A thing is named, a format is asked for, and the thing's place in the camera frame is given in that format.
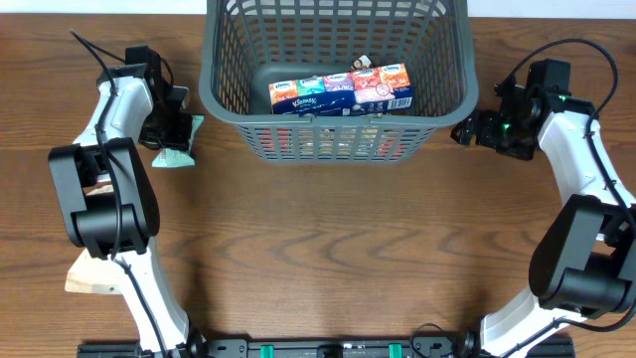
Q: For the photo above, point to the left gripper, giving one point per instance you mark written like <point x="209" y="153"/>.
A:
<point x="179" y="134"/>

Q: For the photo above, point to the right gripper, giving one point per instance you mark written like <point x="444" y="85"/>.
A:
<point x="478" y="130"/>

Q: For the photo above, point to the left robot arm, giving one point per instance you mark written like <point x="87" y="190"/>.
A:
<point x="108" y="204"/>

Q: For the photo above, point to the cookie pouch brown white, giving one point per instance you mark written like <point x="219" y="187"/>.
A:
<point x="362" y="63"/>

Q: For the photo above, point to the teal snack packet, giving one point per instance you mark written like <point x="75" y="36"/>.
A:
<point x="174" y="158"/>

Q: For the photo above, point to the grey plastic basket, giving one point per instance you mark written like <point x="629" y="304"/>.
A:
<point x="249" y="45"/>

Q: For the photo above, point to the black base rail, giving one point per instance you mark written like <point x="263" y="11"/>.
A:
<point x="323" y="349"/>

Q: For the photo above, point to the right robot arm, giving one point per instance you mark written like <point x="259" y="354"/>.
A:
<point x="582" y="273"/>

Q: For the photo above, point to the beige pouch white label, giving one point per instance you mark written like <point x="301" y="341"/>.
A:
<point x="93" y="276"/>

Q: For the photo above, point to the kleenex tissue multipack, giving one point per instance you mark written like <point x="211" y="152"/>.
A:
<point x="362" y="92"/>

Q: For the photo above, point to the orange cracker sleeve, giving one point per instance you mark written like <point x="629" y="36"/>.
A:
<point x="339" y="143"/>

